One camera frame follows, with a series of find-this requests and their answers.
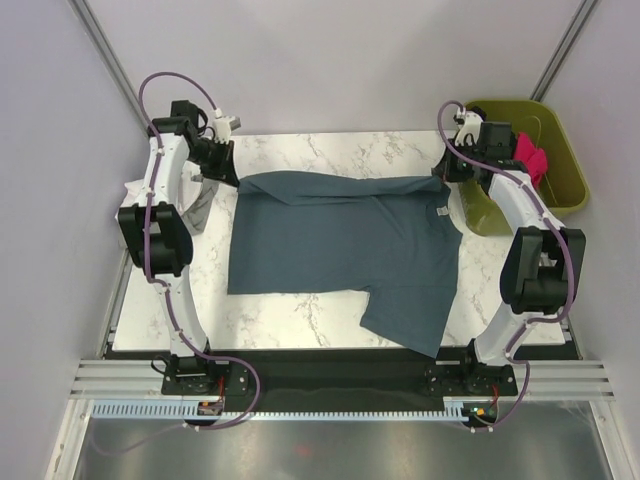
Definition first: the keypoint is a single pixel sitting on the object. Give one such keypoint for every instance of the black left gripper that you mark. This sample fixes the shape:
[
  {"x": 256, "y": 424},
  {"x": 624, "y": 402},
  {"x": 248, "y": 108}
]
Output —
[{"x": 224, "y": 170}]

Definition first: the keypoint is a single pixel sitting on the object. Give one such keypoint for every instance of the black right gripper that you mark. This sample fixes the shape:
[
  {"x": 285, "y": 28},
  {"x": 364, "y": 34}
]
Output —
[{"x": 445, "y": 171}]

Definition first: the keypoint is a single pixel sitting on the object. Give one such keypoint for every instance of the blue-grey t-shirt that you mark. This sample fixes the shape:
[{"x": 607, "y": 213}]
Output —
[{"x": 392, "y": 238}]

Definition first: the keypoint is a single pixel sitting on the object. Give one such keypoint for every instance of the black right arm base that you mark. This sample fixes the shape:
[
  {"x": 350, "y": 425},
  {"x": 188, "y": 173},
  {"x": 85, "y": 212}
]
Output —
[{"x": 461, "y": 380}]

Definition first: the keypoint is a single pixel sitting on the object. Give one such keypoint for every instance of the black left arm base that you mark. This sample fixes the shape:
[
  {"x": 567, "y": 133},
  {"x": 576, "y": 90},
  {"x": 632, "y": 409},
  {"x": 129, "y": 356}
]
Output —
[{"x": 195, "y": 376}]

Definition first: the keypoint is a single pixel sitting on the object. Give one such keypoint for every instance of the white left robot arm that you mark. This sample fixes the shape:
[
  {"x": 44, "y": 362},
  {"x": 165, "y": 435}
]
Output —
[{"x": 155, "y": 235}]

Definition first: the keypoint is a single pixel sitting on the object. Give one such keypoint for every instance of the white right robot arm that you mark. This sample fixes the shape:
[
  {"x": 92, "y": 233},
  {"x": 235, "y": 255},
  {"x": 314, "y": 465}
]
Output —
[{"x": 540, "y": 277}]

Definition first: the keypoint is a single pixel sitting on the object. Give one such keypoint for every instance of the pink t-shirt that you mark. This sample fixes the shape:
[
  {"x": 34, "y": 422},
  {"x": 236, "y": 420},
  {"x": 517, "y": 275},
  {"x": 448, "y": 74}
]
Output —
[{"x": 532, "y": 157}]

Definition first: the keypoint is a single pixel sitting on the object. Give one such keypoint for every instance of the olive green plastic bin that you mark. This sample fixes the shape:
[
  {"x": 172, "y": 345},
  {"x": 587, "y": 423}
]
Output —
[{"x": 563, "y": 188}]

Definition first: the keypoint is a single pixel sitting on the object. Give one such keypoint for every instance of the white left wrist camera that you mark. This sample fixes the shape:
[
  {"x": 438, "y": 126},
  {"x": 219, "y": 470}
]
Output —
[{"x": 223, "y": 126}]

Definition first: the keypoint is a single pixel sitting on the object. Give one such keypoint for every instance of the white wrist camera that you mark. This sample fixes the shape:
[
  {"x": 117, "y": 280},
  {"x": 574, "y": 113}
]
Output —
[
  {"x": 223, "y": 126},
  {"x": 469, "y": 123}
]

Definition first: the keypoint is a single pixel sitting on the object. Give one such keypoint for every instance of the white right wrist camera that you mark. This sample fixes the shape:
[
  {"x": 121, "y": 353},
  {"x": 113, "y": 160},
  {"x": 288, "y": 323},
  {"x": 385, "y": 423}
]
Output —
[{"x": 469, "y": 123}]

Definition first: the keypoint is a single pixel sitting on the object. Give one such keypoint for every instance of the left aluminium corner post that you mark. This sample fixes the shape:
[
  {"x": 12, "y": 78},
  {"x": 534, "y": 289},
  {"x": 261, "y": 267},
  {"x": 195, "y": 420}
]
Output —
[{"x": 109, "y": 58}]

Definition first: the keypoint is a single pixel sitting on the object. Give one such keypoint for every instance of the aluminium corner post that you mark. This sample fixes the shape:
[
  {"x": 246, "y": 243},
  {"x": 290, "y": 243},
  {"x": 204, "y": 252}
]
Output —
[
  {"x": 109, "y": 58},
  {"x": 569, "y": 39}
]

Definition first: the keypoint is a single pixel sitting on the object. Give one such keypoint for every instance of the right aluminium corner post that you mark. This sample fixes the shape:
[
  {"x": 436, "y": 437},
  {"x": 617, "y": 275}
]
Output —
[{"x": 569, "y": 39}]

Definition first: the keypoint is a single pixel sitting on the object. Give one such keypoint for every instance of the aluminium frame rail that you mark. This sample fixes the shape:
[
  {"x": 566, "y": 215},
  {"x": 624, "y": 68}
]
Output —
[{"x": 579, "y": 380}]

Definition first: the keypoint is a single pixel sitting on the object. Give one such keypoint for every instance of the light blue cable duct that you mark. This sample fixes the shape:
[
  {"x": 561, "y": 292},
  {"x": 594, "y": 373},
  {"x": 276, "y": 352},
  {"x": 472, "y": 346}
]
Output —
[{"x": 194, "y": 411}]

